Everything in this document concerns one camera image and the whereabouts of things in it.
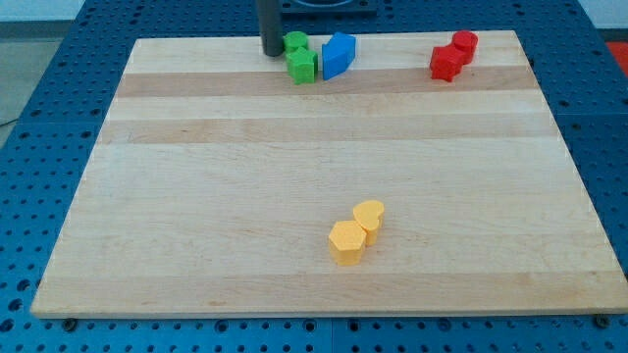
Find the green star block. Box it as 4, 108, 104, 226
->
287, 47, 318, 84

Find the red star block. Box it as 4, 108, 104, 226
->
430, 44, 465, 82

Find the yellow heart block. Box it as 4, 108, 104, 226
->
352, 200, 386, 246

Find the yellow hexagon block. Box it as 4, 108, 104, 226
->
328, 221, 366, 266

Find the light wooden board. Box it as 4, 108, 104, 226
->
30, 30, 627, 319

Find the blue angled block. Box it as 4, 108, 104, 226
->
322, 32, 357, 80

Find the green cylinder block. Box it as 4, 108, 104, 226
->
284, 30, 309, 54

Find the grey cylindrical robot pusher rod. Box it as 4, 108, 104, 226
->
255, 0, 284, 57

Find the red cylinder block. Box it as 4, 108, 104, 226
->
452, 30, 479, 65

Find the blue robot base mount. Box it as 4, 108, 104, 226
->
279, 0, 379, 16

